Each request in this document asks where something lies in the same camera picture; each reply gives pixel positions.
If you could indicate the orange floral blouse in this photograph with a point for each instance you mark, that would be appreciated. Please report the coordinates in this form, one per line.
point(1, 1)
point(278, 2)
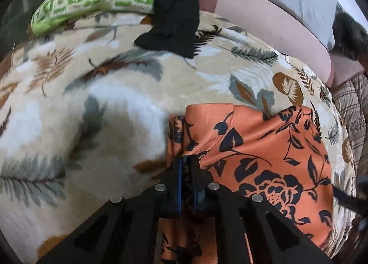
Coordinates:
point(258, 152)

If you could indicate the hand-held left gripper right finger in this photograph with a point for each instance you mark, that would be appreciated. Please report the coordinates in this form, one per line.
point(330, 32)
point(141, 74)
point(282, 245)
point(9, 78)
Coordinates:
point(196, 183)

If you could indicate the striped beige quilt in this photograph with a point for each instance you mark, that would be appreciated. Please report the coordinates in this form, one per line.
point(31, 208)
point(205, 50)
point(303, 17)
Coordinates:
point(352, 114)

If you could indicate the dark furry cushion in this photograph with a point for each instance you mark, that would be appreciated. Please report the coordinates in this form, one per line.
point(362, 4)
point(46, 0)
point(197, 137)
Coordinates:
point(352, 35)

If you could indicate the pink sofa cushion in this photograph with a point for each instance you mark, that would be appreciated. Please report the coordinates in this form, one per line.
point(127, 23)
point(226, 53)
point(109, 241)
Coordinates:
point(345, 70)

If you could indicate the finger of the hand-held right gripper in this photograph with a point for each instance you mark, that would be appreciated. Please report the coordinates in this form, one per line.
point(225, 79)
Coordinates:
point(349, 199)

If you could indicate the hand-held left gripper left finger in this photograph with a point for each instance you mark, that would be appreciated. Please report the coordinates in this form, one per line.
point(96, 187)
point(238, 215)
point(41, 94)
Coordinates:
point(178, 179)

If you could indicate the two-tone pink bolster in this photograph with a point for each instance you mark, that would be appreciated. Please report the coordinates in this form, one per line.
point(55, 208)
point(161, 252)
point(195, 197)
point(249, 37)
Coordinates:
point(264, 28)

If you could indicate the black tights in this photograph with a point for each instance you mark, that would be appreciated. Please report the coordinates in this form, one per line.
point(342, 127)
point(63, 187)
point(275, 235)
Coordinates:
point(175, 16)

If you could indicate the leaf print blanket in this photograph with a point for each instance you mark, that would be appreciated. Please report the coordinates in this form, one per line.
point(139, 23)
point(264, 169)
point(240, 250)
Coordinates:
point(86, 103)

